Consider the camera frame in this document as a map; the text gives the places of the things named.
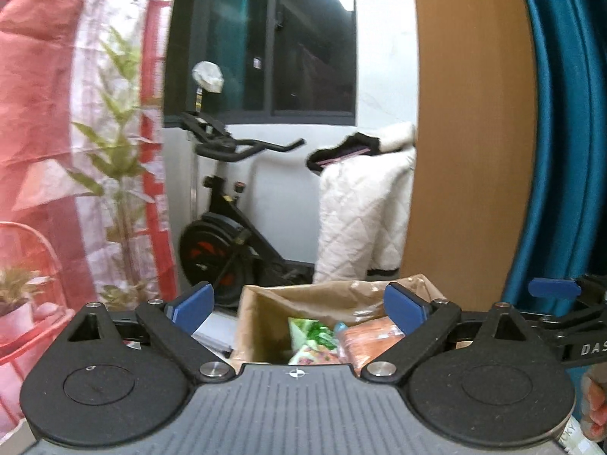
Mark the brown cardboard box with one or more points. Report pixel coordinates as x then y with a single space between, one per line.
261 327

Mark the red printed backdrop cloth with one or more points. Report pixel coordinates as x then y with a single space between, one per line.
71 151

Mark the white fluffy cloth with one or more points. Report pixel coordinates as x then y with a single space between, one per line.
398 136

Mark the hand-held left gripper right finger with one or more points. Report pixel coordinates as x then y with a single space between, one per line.
403 308

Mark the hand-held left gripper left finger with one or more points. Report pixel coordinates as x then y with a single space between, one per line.
194 305

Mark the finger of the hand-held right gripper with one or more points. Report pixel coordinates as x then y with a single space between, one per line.
555 289

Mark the dark window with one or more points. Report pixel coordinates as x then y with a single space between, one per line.
284 38

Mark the white quilted blanket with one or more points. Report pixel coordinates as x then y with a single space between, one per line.
360 218

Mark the teal curtain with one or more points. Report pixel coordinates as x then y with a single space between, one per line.
564 128

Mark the green snack packet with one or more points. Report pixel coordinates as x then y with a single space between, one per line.
310 341

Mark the black exercise bike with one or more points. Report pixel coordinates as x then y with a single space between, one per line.
218 246

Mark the thin metal pole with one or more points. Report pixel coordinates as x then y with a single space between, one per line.
195 175

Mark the person's right hand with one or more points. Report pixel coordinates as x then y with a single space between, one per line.
597 403

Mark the white cloth cover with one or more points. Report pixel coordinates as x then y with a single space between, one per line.
208 77

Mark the small blue snack packet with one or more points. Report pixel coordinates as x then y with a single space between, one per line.
340 328

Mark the orange snack packet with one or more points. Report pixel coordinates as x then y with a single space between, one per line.
370 341

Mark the black garment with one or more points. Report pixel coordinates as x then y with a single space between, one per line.
341 151

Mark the wooden board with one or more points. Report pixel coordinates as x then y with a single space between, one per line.
469 128

